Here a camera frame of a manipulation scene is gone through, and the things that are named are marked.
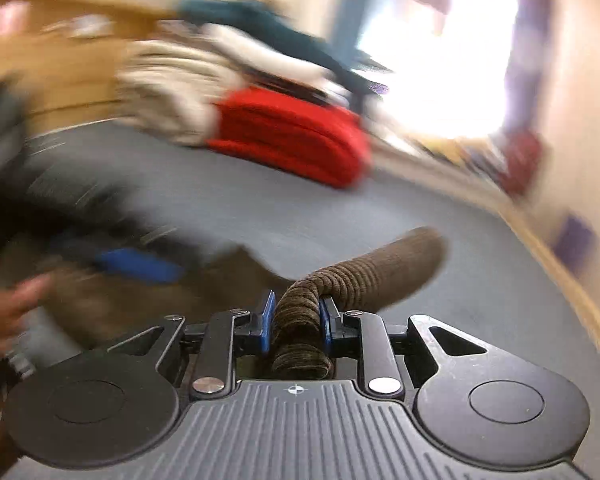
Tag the red folded blanket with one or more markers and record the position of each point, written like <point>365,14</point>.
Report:
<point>290,135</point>

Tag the purple wall item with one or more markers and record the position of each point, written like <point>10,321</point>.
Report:
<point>572,242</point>

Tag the cream folded blanket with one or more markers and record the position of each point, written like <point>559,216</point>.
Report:
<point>170,90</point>

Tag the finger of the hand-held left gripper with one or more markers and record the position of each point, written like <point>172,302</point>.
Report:
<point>140,265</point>

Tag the person's left hand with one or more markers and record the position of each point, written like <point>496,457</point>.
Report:
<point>0,320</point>

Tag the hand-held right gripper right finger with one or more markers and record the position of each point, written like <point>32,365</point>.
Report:
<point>325,325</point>

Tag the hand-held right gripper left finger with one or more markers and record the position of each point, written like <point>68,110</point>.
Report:
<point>267,320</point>

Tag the dark red cloth item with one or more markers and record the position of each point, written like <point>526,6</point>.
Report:
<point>520,160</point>

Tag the light wooden furniture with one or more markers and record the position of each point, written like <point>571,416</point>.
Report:
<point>65,70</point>

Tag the bright window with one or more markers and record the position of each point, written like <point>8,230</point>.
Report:
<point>440,60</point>

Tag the white folded cloth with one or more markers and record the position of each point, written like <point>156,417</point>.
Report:
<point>260,55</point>

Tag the teal cloth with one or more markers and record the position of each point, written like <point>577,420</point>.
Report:
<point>260,20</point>

